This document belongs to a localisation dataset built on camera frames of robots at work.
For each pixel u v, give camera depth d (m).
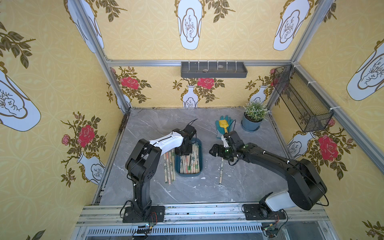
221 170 0.88
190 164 0.90
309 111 0.83
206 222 0.72
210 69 0.92
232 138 0.69
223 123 1.10
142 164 0.49
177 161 0.90
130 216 0.73
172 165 0.90
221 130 1.06
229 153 0.75
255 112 0.95
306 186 0.43
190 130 0.78
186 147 0.80
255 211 0.73
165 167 0.90
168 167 0.90
